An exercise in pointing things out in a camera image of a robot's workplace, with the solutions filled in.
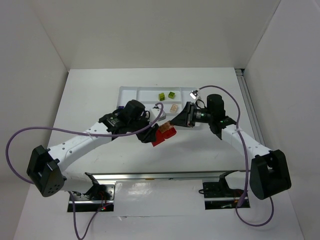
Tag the red stepped lego brick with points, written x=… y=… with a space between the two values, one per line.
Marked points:
x=169 y=133

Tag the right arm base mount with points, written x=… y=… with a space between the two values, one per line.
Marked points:
x=218 y=195

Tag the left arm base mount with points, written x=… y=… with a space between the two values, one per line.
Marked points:
x=98 y=194

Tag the white divided sorting tray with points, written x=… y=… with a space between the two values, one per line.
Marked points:
x=148 y=96

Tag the red rounded lego brick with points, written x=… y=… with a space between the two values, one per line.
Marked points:
x=159 y=138

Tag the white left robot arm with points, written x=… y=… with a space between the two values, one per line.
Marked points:
x=46 y=165

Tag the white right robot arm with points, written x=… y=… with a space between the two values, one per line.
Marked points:
x=268 y=172

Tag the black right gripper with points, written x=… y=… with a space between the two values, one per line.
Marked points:
x=188 y=115

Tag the cream lego plate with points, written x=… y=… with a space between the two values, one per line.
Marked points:
x=174 y=108

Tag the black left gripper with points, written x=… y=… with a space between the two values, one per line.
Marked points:
x=146 y=129

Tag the aluminium rail front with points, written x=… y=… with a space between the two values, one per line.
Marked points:
x=149 y=176

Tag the lime green lego brick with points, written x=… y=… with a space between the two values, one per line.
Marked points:
x=161 y=96
x=171 y=95

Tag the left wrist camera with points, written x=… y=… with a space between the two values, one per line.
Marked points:
x=156 y=114

